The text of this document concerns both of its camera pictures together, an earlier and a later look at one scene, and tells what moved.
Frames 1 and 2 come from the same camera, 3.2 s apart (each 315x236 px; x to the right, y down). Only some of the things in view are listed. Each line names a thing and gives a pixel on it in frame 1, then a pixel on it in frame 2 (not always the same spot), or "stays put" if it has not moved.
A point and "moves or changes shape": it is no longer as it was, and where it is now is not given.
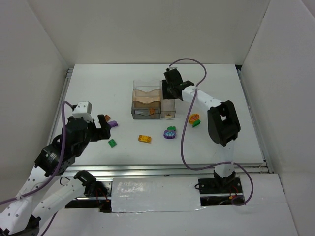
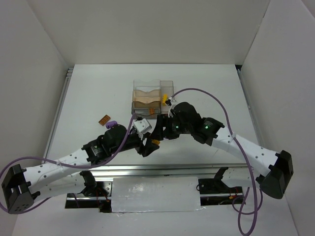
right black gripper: (171, 88) → (165, 126)
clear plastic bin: (147, 85) stays put
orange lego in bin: (151, 111) stays put
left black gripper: (94, 130) → (141, 145)
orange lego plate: (107, 118) stays put
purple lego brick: (113, 123) stays put
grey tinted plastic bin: (141, 111) stays put
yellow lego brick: (144, 138) moves or changes shape
